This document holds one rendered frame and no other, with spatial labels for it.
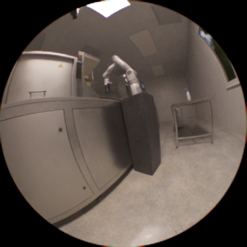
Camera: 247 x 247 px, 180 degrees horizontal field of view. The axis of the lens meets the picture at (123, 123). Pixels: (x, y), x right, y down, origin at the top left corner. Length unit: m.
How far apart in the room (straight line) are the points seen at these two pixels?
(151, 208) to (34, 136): 0.79
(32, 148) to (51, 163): 0.12
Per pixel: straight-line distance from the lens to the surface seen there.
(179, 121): 2.66
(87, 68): 1.10
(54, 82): 0.74
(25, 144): 0.45
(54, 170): 0.47
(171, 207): 0.68
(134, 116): 0.68
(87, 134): 0.49
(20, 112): 0.47
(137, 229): 0.63
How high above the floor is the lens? 0.62
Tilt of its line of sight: 4 degrees down
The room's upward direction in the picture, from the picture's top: 11 degrees counter-clockwise
